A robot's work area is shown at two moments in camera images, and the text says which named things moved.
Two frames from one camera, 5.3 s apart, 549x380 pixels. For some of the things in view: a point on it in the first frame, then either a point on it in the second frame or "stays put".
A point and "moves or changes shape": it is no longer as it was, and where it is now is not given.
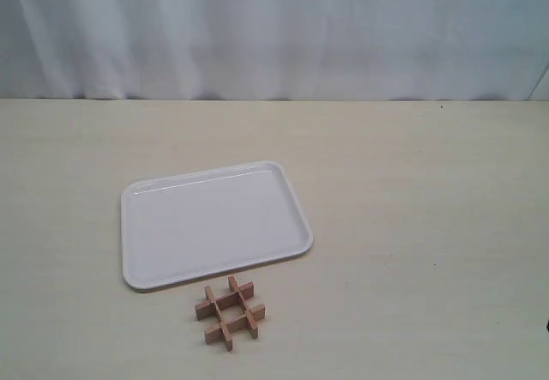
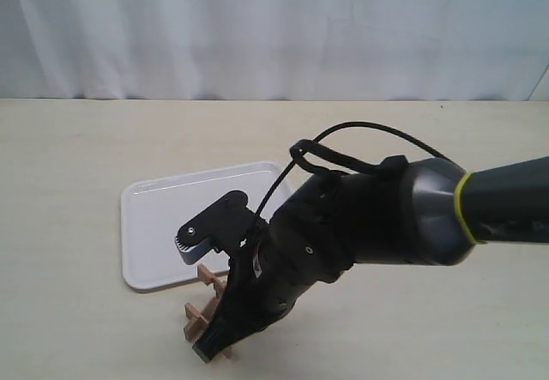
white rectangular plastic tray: (185, 226) stays put
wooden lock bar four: (233, 286) moves or changes shape
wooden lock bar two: (255, 315) moves or changes shape
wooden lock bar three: (228, 340) moves or changes shape
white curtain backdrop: (274, 34) stays put
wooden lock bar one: (205, 309) → (204, 274)
